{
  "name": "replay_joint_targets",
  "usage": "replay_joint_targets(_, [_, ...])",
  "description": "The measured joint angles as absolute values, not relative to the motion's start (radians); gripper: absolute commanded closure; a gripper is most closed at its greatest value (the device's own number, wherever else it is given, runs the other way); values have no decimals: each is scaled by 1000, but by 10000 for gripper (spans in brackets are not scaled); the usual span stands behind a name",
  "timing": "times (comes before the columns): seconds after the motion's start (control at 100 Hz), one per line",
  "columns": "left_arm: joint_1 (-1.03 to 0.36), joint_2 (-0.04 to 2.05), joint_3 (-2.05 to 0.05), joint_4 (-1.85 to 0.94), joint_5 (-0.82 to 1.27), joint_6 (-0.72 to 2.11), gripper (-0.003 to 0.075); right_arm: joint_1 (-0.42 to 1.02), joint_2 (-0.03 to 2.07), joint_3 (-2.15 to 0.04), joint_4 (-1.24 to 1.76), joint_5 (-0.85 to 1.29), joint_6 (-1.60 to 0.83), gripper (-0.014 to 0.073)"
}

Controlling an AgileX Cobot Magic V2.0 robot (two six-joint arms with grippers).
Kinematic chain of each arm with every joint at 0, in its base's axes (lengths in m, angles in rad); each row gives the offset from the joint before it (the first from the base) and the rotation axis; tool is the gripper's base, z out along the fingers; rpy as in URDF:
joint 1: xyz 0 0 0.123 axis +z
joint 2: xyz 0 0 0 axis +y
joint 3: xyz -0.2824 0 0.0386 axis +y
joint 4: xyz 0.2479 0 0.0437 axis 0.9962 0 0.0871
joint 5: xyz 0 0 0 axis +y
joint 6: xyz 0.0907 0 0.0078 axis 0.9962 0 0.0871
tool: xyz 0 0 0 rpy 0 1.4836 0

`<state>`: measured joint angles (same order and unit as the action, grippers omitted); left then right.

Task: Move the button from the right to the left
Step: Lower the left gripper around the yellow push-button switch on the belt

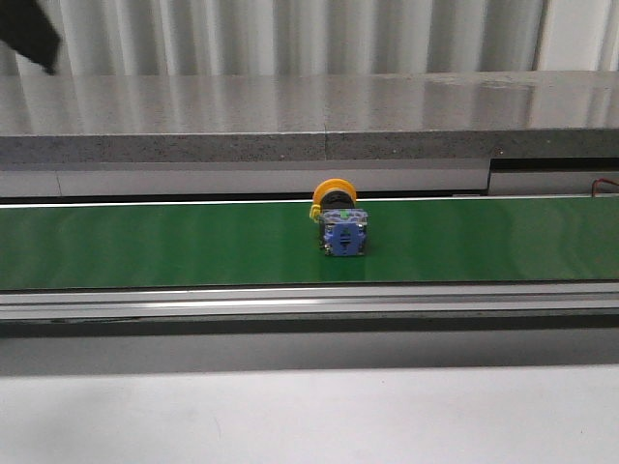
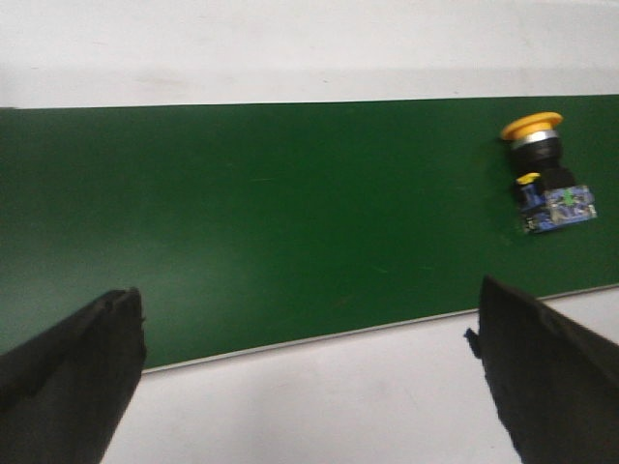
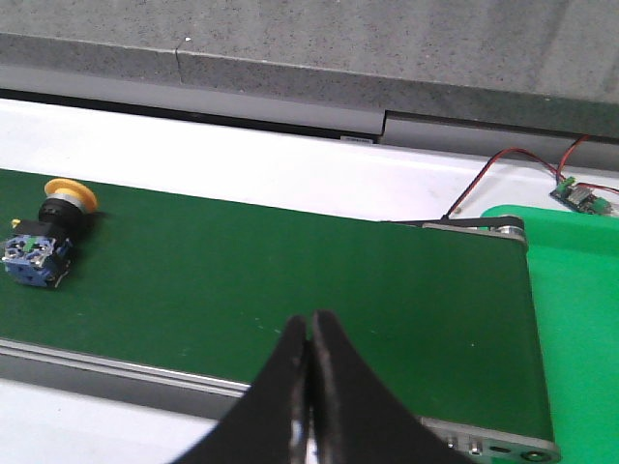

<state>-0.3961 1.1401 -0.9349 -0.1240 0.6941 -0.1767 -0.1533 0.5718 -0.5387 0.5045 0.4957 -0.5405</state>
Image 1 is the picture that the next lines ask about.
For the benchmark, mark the yellow push button switch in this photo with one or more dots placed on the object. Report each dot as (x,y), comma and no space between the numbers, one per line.
(342,225)

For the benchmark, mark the grey stone counter slab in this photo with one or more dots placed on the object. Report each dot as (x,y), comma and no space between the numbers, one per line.
(191,118)

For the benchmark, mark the green conveyor belt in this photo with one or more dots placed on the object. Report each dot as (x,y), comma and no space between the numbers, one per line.
(165,245)

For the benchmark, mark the white corrugated curtain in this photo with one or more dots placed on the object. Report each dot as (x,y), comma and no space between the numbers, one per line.
(326,37)

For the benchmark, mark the aluminium conveyor frame rail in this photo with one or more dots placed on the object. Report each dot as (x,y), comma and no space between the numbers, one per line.
(331,300)

